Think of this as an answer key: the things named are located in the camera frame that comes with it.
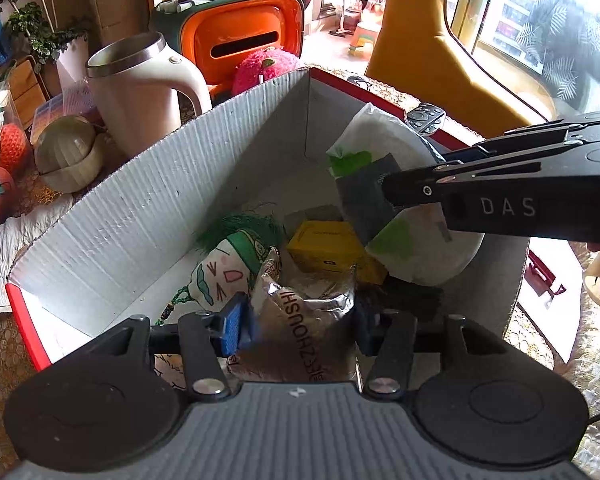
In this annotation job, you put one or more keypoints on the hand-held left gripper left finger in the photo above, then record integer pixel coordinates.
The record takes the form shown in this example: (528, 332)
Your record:
(234, 325)

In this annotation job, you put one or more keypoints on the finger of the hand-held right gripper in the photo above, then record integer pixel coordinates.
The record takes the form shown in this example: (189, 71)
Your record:
(555, 142)
(410, 189)

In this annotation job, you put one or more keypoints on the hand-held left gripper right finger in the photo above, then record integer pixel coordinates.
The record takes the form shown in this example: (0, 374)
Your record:
(364, 330)

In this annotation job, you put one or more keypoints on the green haired cloth doll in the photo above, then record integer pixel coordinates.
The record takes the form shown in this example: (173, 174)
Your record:
(225, 265)

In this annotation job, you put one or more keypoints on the silver foil packet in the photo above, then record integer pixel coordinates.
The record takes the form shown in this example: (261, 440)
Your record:
(300, 320)

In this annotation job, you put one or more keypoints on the small translucent plastic bag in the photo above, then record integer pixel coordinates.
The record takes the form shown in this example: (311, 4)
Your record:
(380, 130)

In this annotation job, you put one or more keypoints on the small yellow box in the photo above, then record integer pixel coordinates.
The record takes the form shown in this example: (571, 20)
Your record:
(325, 245)

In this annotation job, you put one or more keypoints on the red cardboard box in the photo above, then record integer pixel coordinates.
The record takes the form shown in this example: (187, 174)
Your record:
(155, 195)

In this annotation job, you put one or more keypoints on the red packet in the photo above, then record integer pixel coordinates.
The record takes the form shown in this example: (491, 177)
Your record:
(545, 272)

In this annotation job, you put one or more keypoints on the black remote control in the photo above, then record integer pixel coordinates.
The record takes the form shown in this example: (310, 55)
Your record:
(425, 117)

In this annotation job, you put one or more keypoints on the small plastic stool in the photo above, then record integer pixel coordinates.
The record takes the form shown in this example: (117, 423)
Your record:
(365, 37)

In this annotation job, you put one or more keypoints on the pink plush ball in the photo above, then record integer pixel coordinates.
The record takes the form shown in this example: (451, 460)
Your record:
(265, 67)

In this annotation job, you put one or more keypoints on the white crumpled cloth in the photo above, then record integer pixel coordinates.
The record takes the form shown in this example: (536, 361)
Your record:
(15, 250)

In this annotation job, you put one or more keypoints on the orange green storage box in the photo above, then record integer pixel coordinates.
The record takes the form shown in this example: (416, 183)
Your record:
(240, 25)

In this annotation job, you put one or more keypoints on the green melon-shaped bowl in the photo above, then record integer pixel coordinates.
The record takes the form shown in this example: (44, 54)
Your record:
(67, 155)

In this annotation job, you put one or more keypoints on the white electric kettle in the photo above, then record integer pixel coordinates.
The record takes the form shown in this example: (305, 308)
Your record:
(140, 105)

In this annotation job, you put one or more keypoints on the clear plastic container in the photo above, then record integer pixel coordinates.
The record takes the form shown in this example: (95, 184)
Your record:
(65, 105)

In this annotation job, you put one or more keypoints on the orange crocheted ball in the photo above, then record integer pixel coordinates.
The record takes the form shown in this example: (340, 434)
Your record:
(12, 147)

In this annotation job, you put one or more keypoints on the wooden drawer cabinet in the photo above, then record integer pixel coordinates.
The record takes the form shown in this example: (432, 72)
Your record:
(27, 90)

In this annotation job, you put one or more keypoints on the potted green tree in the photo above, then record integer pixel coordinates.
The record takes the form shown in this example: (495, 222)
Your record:
(40, 30)

